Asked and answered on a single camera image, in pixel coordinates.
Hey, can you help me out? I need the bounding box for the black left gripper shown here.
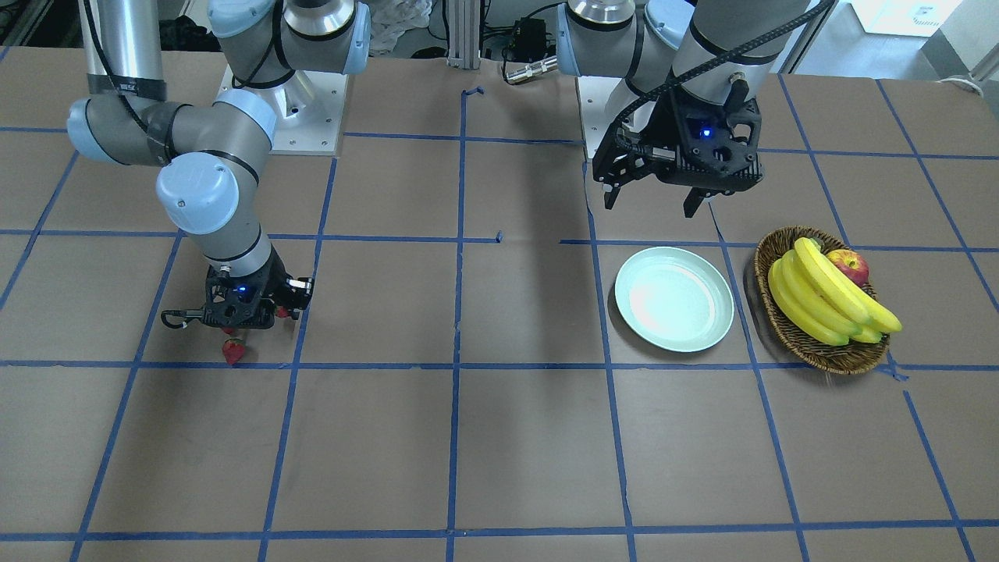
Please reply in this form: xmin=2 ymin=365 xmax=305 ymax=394
xmin=593 ymin=87 xmax=764 ymax=219

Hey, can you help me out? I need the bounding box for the aluminium frame post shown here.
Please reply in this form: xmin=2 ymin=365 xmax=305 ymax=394
xmin=442 ymin=0 xmax=484 ymax=70

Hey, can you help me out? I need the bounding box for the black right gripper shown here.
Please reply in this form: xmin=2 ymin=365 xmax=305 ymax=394
xmin=202 ymin=261 xmax=315 ymax=329

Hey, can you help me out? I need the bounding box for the yellow banana bunch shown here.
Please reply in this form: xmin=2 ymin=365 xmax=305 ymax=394
xmin=768 ymin=237 xmax=903 ymax=346

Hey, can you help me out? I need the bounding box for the black power adapter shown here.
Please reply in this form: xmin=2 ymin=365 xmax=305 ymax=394
xmin=507 ymin=17 xmax=547 ymax=62

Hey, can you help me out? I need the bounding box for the red apple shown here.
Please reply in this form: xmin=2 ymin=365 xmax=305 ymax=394
xmin=827 ymin=248 xmax=869 ymax=287

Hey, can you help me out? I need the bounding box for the light green plate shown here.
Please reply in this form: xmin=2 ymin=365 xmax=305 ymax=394
xmin=614 ymin=247 xmax=734 ymax=353

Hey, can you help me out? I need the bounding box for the silver cylindrical connector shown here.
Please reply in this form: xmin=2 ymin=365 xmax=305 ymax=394
xmin=502 ymin=56 xmax=559 ymax=86

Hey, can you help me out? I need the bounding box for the brown wicker basket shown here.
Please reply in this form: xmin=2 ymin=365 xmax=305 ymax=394
xmin=743 ymin=226 xmax=890 ymax=375

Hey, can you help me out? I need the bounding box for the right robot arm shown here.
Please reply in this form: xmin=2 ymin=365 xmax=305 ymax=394
xmin=66 ymin=1 xmax=371 ymax=329

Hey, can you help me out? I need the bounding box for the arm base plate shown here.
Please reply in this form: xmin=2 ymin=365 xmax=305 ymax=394
xmin=577 ymin=76 xmax=638 ymax=162
xmin=244 ymin=69 xmax=349 ymax=157

